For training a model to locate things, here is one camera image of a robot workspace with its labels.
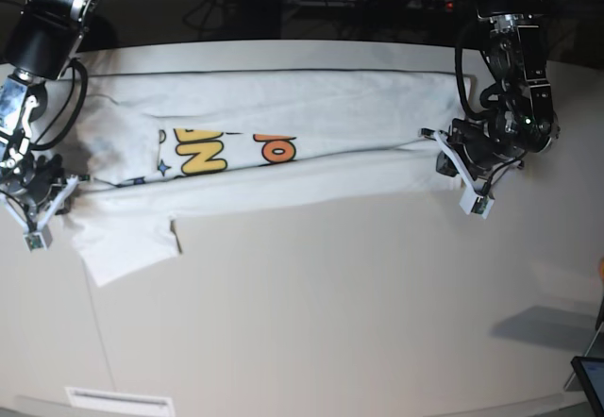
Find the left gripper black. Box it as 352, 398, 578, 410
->
445, 119, 524, 175

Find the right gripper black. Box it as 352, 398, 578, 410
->
13, 155, 67, 222

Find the white printed T-shirt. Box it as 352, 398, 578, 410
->
61, 70, 461, 286

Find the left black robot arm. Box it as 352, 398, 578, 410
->
434, 0, 561, 197

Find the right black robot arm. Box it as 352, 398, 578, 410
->
1, 0, 100, 229

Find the white paper label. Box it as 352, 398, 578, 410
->
65, 387, 176, 417

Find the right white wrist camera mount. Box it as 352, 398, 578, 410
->
1, 175, 92, 252

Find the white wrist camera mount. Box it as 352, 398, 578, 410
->
418, 126, 525, 220
1, 175, 92, 252

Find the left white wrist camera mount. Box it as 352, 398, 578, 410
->
418, 126, 525, 220

